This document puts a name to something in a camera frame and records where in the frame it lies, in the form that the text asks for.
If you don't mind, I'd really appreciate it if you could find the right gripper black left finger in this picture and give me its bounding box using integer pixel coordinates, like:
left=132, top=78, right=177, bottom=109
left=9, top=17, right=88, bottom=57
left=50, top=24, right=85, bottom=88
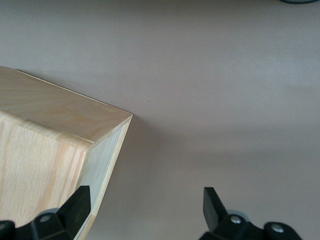
left=0, top=185, right=91, bottom=240

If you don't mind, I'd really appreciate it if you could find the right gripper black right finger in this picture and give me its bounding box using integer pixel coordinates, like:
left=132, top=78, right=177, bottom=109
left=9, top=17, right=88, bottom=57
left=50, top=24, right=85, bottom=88
left=198, top=186, right=304, bottom=240

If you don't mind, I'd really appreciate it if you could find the wooden cabinet door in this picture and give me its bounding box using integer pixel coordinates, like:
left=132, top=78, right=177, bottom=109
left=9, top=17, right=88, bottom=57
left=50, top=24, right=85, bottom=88
left=0, top=66, right=133, bottom=240

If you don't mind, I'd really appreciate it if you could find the dark round object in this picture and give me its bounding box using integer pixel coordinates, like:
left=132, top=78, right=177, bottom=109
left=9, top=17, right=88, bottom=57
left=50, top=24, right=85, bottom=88
left=278, top=0, right=320, bottom=5

